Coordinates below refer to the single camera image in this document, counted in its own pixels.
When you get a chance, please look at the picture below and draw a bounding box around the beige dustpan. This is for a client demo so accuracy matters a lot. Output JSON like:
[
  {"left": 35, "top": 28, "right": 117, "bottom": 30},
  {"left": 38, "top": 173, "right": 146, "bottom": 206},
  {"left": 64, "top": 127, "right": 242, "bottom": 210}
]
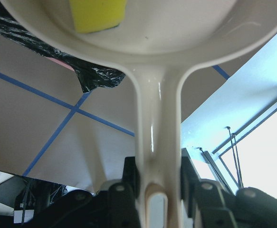
[{"left": 2, "top": 0, "right": 277, "bottom": 228}]

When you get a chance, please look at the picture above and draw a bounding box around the yellow sponge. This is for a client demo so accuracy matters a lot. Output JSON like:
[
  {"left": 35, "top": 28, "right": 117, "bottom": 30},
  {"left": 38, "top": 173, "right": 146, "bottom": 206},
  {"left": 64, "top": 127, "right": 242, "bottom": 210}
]
[{"left": 69, "top": 0, "right": 127, "bottom": 33}]

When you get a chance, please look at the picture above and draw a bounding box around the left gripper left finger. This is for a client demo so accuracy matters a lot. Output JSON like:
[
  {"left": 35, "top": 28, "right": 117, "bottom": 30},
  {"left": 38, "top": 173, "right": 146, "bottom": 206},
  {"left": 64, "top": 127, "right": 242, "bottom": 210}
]
[{"left": 65, "top": 157, "right": 141, "bottom": 228}]

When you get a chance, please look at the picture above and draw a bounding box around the black lined trash bin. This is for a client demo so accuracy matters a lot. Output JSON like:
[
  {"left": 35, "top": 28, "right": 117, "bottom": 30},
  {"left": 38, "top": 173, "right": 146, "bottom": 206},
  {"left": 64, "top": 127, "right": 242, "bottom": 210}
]
[{"left": 0, "top": 3, "right": 125, "bottom": 93}]

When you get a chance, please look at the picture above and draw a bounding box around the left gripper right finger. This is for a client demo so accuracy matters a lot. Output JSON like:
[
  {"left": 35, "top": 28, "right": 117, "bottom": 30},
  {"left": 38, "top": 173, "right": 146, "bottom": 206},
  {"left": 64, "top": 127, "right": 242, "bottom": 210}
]
[{"left": 181, "top": 148, "right": 277, "bottom": 228}]

